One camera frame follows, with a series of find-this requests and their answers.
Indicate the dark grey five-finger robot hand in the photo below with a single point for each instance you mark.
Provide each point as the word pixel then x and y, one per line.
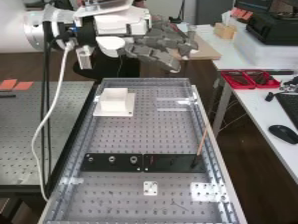
pixel 164 45

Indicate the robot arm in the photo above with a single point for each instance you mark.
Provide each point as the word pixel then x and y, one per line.
pixel 40 30

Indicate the red tray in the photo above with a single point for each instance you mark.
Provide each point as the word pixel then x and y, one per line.
pixel 237 79
pixel 265 79

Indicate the small white box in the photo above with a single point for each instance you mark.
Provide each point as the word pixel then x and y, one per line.
pixel 115 101

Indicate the black case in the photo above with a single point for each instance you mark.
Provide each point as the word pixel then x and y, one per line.
pixel 274 28

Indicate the clear box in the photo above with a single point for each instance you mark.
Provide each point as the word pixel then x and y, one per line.
pixel 146 140

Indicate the thin stick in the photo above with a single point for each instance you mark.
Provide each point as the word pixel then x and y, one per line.
pixel 202 141

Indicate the white desk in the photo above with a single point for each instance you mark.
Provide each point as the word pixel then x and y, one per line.
pixel 261 116

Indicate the black keyboard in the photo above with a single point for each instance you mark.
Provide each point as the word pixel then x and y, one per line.
pixel 290 106

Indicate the orange pad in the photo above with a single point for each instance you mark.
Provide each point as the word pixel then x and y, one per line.
pixel 7 84
pixel 23 85

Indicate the black plate with round holes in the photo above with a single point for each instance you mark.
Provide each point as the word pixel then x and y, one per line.
pixel 111 163

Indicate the black mouse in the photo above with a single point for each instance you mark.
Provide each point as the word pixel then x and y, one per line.
pixel 283 134

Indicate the small white block with screws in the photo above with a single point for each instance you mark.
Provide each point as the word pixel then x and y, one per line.
pixel 150 188

